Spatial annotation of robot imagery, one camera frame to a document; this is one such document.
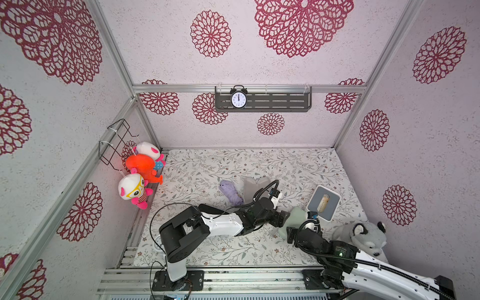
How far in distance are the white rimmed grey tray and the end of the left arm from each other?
0.23 metres

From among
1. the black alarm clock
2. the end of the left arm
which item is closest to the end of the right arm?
the end of the left arm

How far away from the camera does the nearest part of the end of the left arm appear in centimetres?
65

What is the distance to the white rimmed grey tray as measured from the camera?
89 centimetres
